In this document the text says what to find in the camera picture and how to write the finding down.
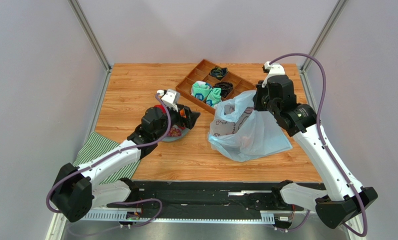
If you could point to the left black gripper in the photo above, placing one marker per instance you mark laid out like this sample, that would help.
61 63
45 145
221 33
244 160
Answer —
191 117

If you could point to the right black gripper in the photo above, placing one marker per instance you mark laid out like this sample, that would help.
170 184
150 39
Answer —
260 101

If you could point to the purple grape bunch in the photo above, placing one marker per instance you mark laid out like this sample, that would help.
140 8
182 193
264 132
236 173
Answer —
174 132

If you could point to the light blue cartoon plastic bag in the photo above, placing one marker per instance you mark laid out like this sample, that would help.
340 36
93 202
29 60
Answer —
241 133

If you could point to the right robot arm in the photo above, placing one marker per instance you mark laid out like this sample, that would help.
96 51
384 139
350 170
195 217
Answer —
343 195

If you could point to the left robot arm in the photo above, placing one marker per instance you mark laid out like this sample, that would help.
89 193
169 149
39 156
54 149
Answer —
78 189

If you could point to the grey-green round plate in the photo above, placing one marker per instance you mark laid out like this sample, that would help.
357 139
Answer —
171 139

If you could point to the teal sock with blue logo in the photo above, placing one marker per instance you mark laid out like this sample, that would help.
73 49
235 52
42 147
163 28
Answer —
200 90

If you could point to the teal and white sock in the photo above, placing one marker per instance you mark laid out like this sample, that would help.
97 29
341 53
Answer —
214 97

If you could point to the red apple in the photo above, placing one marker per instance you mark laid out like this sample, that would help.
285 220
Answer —
159 106

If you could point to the black patterned sock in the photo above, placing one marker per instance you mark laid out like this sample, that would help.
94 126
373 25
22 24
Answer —
225 87

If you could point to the wooden compartment tray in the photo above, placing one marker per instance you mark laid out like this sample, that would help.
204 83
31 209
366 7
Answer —
201 73

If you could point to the dark blue-yellow sock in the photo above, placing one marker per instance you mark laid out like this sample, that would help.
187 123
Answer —
218 72

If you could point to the green striped cloth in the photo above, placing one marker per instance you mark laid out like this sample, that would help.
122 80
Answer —
97 145

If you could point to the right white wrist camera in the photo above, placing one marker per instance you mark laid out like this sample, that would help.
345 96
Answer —
271 69

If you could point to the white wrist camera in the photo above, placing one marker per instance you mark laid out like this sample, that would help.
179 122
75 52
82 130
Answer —
271 69
169 98

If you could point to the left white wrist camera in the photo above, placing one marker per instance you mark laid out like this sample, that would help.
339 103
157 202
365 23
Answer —
169 98

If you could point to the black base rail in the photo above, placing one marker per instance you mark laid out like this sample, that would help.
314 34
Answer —
209 201

